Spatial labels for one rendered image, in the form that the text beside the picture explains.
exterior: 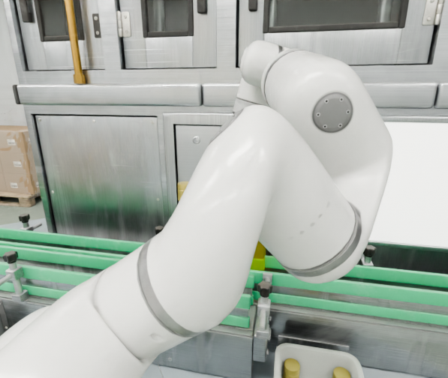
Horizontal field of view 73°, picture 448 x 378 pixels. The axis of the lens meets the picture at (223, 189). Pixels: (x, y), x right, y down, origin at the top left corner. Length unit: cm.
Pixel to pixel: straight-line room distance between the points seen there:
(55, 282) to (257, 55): 69
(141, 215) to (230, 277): 83
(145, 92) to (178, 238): 71
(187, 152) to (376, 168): 60
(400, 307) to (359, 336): 11
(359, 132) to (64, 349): 29
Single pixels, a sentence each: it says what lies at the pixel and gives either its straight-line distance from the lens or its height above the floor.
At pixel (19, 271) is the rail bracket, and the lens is 90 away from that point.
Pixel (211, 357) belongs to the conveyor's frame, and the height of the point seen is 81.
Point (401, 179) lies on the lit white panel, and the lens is 86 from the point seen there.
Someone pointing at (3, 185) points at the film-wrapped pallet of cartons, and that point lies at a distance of 478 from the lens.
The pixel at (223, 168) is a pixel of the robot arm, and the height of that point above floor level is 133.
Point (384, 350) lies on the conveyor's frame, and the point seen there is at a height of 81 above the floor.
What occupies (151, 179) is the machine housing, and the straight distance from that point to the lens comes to 95.
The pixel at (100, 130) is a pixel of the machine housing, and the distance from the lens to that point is 100.
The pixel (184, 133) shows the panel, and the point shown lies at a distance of 84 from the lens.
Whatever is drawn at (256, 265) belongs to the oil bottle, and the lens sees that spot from 75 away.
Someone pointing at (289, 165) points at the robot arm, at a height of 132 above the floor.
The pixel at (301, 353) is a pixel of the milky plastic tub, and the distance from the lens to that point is 77.
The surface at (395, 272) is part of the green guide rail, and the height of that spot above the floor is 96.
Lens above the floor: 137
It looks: 18 degrees down
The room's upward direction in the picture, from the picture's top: straight up
